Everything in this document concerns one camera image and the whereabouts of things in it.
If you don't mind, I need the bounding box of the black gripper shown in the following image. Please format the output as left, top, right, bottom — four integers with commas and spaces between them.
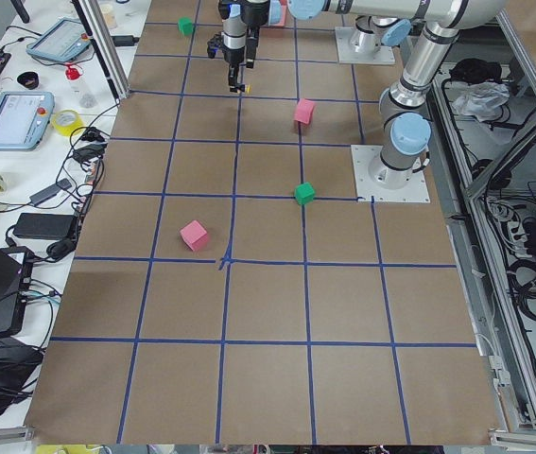
240, 0, 268, 69
228, 63, 244, 93

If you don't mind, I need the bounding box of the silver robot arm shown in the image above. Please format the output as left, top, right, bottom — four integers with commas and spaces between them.
207, 1, 411, 93
287, 1, 506, 190

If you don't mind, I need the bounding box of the pink plastic tray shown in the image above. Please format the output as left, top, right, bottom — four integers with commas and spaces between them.
268, 0, 286, 26

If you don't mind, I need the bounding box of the green foam cube near tray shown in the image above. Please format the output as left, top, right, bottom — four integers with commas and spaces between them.
178, 17, 195, 36

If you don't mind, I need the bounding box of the pink foam cube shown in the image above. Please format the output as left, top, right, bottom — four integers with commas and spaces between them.
293, 98, 317, 134
180, 219, 210, 252

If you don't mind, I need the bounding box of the pink foam cube far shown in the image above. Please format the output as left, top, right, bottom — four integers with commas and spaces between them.
180, 219, 210, 252

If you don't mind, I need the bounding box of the yellow tape roll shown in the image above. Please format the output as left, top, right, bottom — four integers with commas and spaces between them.
51, 110, 84, 136

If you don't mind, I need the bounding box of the teach pendant far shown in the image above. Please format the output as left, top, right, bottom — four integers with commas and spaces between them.
26, 18, 90, 63

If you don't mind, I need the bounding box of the teach pendant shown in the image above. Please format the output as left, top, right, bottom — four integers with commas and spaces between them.
26, 18, 90, 63
0, 91, 55, 151

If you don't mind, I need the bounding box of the teach pendant near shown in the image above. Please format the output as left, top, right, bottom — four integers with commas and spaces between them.
0, 91, 55, 151

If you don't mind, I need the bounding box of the black power adapter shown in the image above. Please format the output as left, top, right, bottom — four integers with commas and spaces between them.
13, 213, 76, 240

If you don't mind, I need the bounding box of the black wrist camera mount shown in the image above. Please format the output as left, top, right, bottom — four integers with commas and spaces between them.
206, 33, 223, 59

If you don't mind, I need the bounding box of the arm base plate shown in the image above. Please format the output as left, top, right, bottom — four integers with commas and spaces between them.
335, 26, 395, 65
351, 145, 430, 203

